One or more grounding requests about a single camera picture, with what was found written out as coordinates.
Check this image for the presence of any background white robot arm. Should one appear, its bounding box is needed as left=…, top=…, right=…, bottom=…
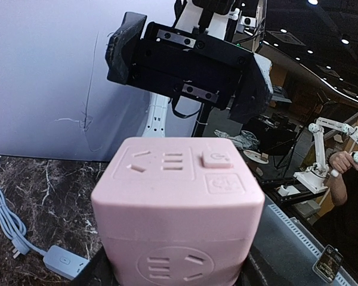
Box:
left=258, top=117, right=358, bottom=214

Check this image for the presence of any background person forearm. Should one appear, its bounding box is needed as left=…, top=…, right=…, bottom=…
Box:
left=328, top=174, right=347, bottom=207

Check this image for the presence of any background person hand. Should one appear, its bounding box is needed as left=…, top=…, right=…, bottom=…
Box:
left=329, top=151, right=358, bottom=174

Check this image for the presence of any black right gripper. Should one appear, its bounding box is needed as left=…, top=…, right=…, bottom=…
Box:
left=106, top=12, right=273, bottom=124

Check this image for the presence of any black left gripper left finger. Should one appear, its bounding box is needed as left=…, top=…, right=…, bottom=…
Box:
left=70, top=247, right=116, bottom=286

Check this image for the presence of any blue power strip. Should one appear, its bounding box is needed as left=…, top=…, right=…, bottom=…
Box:
left=43, top=245, right=89, bottom=280

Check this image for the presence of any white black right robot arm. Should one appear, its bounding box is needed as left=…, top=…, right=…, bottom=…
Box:
left=105, top=1, right=274, bottom=138

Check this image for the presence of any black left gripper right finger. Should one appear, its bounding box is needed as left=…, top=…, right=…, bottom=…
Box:
left=237, top=253, right=268, bottom=286

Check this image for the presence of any white cable duct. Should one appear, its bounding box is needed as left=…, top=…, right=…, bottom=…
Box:
left=265, top=204, right=356, bottom=286

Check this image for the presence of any pink cube socket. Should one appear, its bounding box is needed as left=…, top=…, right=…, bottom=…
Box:
left=91, top=137, right=265, bottom=285

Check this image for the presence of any small black device label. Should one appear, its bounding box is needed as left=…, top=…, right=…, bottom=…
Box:
left=312, top=245, right=343, bottom=283

